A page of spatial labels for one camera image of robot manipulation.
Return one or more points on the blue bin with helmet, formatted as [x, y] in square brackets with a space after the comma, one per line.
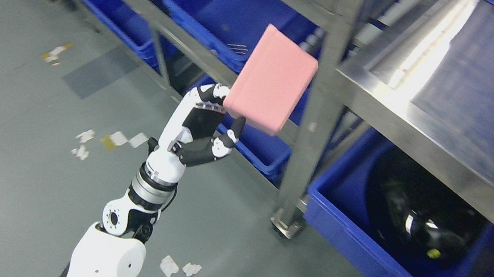
[336, 209]

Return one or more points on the stainless steel table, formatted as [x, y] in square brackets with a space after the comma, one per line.
[427, 85]

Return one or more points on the pink plastic storage box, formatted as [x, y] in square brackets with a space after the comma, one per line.
[271, 83]

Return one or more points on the blue bin lower left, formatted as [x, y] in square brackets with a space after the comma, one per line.
[268, 154]

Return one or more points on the black helmet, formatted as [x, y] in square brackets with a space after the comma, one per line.
[412, 213]

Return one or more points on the blue bin far left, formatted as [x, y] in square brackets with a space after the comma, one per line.
[129, 26]

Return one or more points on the stainless steel shelf rack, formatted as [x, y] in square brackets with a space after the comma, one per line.
[323, 13]

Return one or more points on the blue target shelf bin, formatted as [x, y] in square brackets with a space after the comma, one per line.
[232, 28]

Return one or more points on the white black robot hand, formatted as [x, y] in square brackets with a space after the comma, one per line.
[190, 136]

